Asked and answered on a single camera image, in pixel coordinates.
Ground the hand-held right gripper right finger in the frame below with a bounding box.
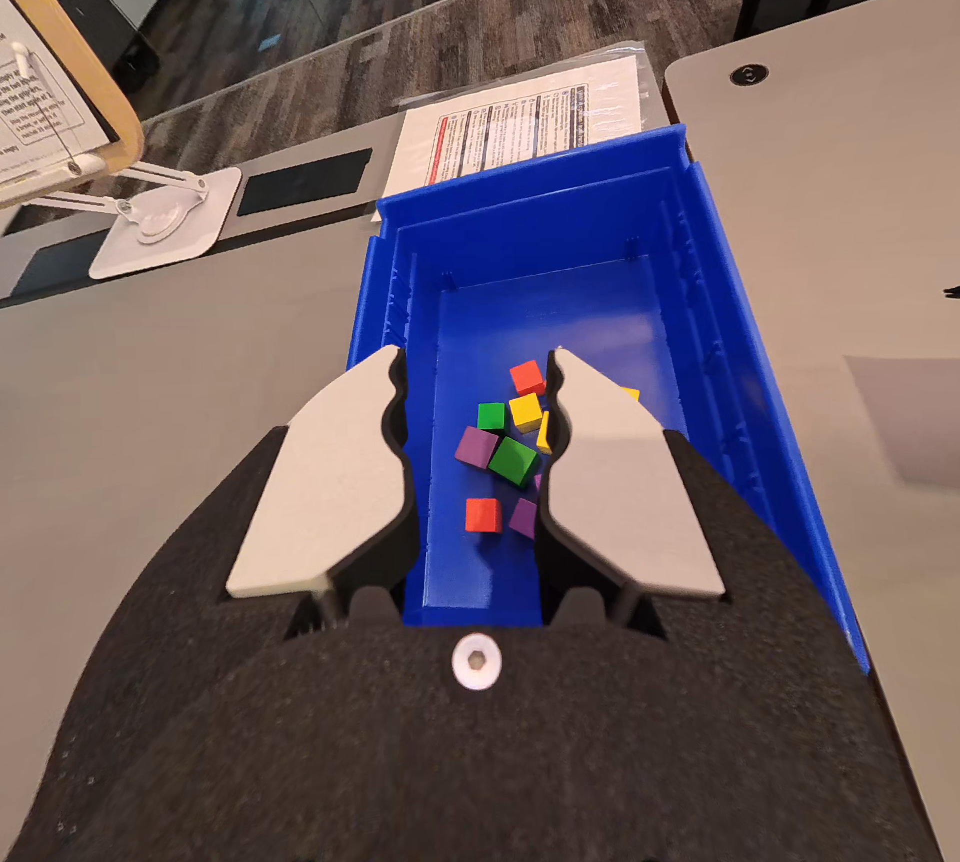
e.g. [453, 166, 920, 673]
[534, 347, 727, 626]

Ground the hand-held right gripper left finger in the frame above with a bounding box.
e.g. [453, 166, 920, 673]
[225, 345, 421, 625]

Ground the blue plastic bin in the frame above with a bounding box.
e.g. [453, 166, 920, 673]
[347, 123, 871, 676]

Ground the instruction sheet on wooden stand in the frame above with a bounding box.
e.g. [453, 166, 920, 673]
[0, 0, 243, 280]

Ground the paper in plastic sleeve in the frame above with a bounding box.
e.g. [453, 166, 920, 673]
[378, 41, 663, 199]

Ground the dark grey cabinet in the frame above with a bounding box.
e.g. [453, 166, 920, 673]
[56, 0, 160, 92]

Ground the black desk cable cover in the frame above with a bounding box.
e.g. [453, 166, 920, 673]
[11, 228, 114, 301]
[237, 147, 374, 218]

